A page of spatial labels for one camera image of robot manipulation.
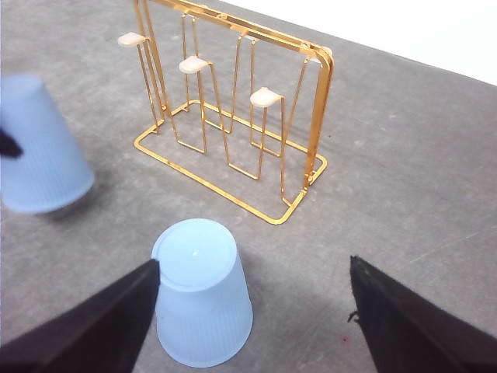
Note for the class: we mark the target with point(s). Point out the light blue plastic cup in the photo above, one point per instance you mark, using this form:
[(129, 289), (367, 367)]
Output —
[(52, 170), (203, 309)]

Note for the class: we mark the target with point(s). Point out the gold wire cup rack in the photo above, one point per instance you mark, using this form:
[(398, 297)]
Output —
[(237, 107)]

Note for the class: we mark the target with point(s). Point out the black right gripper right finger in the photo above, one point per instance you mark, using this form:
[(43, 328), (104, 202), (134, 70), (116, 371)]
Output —
[(408, 332)]

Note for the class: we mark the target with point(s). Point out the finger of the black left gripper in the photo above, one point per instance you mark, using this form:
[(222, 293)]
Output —
[(8, 146)]

